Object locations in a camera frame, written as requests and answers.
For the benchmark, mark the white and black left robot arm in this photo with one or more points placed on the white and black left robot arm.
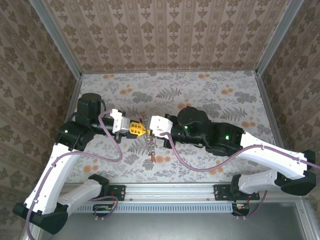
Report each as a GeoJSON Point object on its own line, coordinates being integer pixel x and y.
{"type": "Point", "coordinates": [55, 170]}

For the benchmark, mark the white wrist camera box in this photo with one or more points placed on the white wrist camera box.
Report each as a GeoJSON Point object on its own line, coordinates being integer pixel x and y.
{"type": "Point", "coordinates": [161, 125]}
{"type": "Point", "coordinates": [118, 121]}

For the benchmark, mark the aluminium table back rail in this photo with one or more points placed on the aluminium table back rail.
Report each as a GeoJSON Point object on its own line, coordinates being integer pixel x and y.
{"type": "Point", "coordinates": [170, 72]}

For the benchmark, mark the floral patterned table cover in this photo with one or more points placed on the floral patterned table cover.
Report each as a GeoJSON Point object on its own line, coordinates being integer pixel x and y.
{"type": "Point", "coordinates": [150, 85]}

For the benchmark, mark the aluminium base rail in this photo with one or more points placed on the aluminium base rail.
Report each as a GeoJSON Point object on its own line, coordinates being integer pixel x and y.
{"type": "Point", "coordinates": [170, 191]}

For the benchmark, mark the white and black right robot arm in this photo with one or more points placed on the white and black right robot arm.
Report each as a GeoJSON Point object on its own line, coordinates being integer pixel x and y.
{"type": "Point", "coordinates": [275, 160]}

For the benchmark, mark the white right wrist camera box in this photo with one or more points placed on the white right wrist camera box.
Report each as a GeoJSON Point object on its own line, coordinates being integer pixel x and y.
{"type": "Point", "coordinates": [161, 125]}

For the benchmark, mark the aluminium frame post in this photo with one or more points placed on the aluminium frame post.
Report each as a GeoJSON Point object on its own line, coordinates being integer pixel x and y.
{"type": "Point", "coordinates": [278, 37]}
{"type": "Point", "coordinates": [58, 40]}

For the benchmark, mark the aluminium table side rail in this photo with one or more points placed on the aluminium table side rail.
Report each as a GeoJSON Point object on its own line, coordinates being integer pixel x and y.
{"type": "Point", "coordinates": [268, 107]}
{"type": "Point", "coordinates": [73, 96]}

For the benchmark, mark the grey metal sheet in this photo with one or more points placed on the grey metal sheet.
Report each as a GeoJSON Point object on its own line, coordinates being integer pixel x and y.
{"type": "Point", "coordinates": [170, 227]}

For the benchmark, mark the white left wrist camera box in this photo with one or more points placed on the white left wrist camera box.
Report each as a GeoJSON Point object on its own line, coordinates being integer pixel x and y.
{"type": "Point", "coordinates": [118, 121]}

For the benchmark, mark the metal keyring with red keys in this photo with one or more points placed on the metal keyring with red keys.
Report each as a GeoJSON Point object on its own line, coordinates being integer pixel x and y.
{"type": "Point", "coordinates": [151, 147]}

